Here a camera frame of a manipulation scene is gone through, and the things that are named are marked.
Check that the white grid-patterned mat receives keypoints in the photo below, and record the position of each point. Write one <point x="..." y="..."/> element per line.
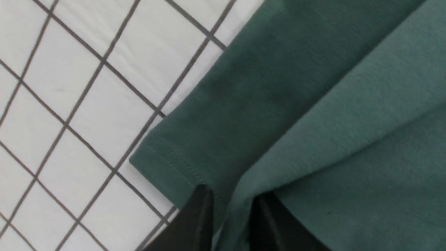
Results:
<point x="82" y="83"/>

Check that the green long-sleeve top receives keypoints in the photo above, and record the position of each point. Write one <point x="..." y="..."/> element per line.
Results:
<point x="337" y="107"/>

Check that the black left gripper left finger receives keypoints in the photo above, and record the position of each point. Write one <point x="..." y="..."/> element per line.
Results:
<point x="192" y="228"/>

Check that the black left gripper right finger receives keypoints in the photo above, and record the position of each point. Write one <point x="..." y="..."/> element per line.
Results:
<point x="273" y="228"/>

